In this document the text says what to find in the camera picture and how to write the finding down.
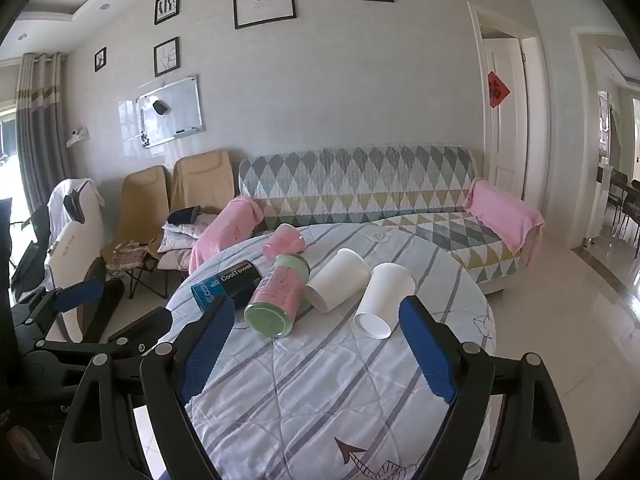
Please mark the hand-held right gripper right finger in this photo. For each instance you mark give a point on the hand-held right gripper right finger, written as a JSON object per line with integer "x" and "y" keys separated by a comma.
{"x": 429, "y": 355}

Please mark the small picture frame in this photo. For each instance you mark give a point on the small picture frame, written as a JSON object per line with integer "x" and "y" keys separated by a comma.
{"x": 100, "y": 59}

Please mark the red door decoration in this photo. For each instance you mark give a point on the red door decoration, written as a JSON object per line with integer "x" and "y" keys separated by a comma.
{"x": 499, "y": 90}

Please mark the black whiteboard eraser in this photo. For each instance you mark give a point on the black whiteboard eraser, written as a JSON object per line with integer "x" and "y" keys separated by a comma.
{"x": 161, "y": 107}

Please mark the pink towel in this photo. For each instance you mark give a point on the pink towel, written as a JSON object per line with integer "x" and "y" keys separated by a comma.
{"x": 505, "y": 215}
{"x": 220, "y": 232}

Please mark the beige folding chair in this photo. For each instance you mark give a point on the beige folding chair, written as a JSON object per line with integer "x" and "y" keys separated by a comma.
{"x": 205, "y": 175}
{"x": 145, "y": 195}

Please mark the white door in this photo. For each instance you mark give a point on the white door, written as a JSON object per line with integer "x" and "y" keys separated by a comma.
{"x": 502, "y": 150}

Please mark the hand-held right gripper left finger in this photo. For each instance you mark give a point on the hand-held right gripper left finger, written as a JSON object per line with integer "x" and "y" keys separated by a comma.
{"x": 205, "y": 355}

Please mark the line-drawing picture frame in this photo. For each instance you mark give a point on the line-drawing picture frame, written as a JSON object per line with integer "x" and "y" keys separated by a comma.
{"x": 166, "y": 57}

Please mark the patterned cloth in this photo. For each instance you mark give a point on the patterned cloth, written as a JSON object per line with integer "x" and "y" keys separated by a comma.
{"x": 125, "y": 254}

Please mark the black picture frame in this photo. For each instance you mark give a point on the black picture frame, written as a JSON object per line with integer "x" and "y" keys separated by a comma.
{"x": 167, "y": 7}

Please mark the white paper cup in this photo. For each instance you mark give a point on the white paper cup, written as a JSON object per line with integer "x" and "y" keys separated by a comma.
{"x": 385, "y": 295}
{"x": 335, "y": 277}

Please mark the black marker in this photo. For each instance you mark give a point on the black marker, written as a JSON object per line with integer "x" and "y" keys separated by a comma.
{"x": 185, "y": 133}

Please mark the pile of pale cushions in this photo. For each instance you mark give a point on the pile of pale cushions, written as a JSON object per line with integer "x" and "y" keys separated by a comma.
{"x": 180, "y": 240}

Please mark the dark cloth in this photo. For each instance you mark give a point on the dark cloth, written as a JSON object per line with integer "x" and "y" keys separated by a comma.
{"x": 182, "y": 215}

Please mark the striped white blanket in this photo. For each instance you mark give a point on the striped white blanket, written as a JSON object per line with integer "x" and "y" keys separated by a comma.
{"x": 310, "y": 390}

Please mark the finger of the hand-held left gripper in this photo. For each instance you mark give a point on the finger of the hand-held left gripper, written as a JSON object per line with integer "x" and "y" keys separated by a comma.
{"x": 77, "y": 296}
{"x": 145, "y": 327}

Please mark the black and blue can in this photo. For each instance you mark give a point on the black and blue can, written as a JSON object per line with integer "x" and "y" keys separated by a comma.
{"x": 235, "y": 277}

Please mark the white massage chair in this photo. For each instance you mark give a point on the white massage chair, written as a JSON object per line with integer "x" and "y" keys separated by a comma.
{"x": 70, "y": 255}

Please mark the black folding chair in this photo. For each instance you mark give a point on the black folding chair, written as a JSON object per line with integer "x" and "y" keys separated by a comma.
{"x": 32, "y": 245}

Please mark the green cup with pink label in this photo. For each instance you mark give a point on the green cup with pink label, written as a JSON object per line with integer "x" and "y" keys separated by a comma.
{"x": 276, "y": 300}

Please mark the dark dining chair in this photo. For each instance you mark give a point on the dark dining chair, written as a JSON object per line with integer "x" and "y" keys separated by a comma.
{"x": 622, "y": 195}

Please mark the whiteboard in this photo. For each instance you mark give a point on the whiteboard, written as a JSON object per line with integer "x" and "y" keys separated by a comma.
{"x": 172, "y": 120}

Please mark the sofa with diamond-pattern cover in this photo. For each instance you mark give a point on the sofa with diamond-pattern cover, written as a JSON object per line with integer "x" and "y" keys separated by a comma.
{"x": 375, "y": 185}

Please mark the grey curtain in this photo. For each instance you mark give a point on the grey curtain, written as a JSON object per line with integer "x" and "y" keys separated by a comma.
{"x": 42, "y": 135}

